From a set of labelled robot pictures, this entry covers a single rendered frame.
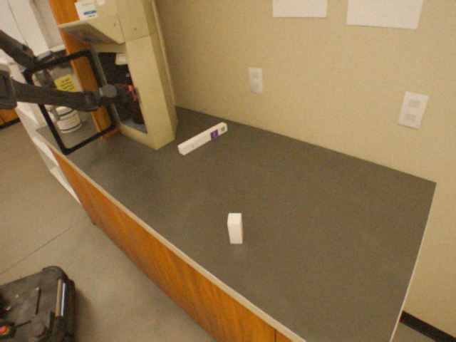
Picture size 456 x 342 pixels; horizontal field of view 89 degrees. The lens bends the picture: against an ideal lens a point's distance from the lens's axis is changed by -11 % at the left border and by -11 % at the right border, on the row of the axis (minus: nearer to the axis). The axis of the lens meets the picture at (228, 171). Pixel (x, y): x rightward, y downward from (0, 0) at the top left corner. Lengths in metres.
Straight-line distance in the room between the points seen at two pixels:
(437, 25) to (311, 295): 0.79
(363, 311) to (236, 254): 0.33
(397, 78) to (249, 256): 0.72
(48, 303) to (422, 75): 2.02
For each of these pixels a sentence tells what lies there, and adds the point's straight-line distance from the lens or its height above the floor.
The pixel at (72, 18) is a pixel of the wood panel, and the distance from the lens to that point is 1.40.
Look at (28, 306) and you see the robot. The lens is 1.88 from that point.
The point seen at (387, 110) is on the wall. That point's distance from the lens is 1.02.
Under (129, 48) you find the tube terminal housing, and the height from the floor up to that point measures 1.39.
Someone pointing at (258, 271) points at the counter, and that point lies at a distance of 0.68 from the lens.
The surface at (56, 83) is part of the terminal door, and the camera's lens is 1.28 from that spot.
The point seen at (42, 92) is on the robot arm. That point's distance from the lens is 1.02.
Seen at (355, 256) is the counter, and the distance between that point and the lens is 0.74.
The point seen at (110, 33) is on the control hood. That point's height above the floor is 1.45.
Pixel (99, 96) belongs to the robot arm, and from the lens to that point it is 1.14.
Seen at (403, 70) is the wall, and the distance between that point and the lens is 0.97.
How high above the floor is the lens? 1.52
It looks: 36 degrees down
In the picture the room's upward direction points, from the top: 7 degrees counter-clockwise
